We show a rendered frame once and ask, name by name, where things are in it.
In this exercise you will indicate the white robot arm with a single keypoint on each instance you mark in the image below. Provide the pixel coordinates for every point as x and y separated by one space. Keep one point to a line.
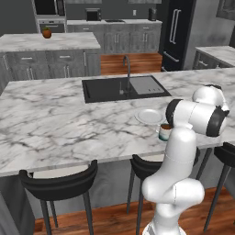
179 171

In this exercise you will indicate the grey side counter cupboards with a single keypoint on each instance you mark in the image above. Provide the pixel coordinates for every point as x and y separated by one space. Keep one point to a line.
208 62

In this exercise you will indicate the black sink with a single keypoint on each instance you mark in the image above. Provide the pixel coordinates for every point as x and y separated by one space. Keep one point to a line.
122 88

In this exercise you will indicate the white round plate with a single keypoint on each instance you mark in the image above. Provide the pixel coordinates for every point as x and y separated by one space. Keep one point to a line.
149 116

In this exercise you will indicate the black sink tap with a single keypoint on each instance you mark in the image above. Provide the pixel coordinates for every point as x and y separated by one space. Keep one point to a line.
127 73

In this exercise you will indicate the black bar stool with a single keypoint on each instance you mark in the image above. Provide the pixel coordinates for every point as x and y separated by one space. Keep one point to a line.
147 168
225 159
59 186

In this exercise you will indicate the grey island cupboards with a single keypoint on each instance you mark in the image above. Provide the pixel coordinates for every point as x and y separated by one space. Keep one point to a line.
49 65

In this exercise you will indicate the black hob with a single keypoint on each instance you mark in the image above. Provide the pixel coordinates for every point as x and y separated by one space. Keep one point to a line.
114 20

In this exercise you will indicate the black fridge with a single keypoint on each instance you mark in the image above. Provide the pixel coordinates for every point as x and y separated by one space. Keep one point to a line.
176 33

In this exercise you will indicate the black toaster oven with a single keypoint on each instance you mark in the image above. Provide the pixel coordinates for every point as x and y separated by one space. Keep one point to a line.
93 14

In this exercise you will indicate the black kettle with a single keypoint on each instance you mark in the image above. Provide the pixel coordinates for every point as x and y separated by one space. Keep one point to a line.
152 14

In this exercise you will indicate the potted plant in brown pot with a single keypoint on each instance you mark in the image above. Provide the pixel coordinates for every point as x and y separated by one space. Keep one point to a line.
46 32

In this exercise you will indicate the black microwave oven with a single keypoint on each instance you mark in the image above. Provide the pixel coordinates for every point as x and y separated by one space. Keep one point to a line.
49 7

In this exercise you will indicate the grey wall counter cupboards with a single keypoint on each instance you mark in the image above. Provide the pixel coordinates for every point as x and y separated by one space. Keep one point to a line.
122 38

